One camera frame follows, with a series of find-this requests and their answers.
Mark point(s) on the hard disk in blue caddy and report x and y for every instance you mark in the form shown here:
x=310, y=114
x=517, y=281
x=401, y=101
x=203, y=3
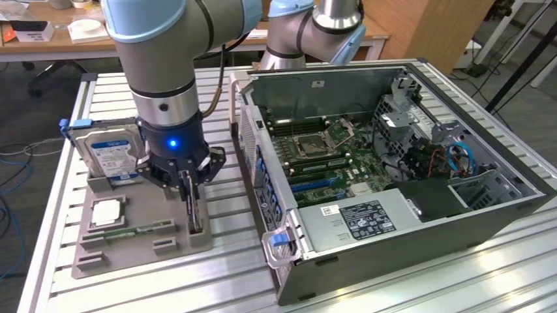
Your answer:
x=109, y=156

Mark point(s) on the metal disk bay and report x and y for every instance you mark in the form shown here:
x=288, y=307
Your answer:
x=396, y=124

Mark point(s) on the metal socket cover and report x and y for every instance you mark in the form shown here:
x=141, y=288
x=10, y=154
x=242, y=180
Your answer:
x=344, y=130

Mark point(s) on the black slanted pole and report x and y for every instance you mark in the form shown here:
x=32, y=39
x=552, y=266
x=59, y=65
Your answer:
x=517, y=68

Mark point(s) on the grey parts rack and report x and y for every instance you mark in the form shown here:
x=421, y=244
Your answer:
x=135, y=254

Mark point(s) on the blue case latch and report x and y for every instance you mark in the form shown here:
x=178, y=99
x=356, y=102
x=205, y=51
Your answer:
x=278, y=241

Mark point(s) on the black office chair base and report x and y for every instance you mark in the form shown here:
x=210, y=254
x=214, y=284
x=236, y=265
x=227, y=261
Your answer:
x=49, y=73

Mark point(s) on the black open PC case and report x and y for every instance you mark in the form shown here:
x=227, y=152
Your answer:
x=392, y=261

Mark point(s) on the CPU socket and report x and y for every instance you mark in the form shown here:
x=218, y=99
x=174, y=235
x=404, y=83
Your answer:
x=313, y=145

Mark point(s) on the graphics card with metal bracket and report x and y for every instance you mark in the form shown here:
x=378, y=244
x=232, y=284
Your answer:
x=194, y=212

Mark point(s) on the grey power supply unit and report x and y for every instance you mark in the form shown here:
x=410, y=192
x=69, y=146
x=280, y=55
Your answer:
x=322, y=228

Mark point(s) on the wooden desk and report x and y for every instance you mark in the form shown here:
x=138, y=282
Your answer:
x=57, y=47

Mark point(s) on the green motherboard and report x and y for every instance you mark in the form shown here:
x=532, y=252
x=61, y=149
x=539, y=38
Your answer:
x=365, y=163

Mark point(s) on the white box with black top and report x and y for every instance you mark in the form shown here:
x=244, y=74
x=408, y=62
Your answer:
x=32, y=31

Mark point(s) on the wooden cabinet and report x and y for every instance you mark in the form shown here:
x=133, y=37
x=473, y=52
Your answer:
x=435, y=29

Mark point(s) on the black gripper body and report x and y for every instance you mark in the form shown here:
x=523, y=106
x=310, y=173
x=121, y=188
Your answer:
x=174, y=143

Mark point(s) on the blue expansion slot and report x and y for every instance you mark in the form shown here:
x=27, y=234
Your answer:
x=313, y=186

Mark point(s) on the green RAM stick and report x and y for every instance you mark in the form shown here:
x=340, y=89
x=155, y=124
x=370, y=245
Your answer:
x=126, y=232

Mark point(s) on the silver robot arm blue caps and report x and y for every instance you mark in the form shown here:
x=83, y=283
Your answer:
x=157, y=49

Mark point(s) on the silver CPU chip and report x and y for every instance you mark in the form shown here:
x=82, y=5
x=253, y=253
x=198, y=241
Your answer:
x=106, y=213

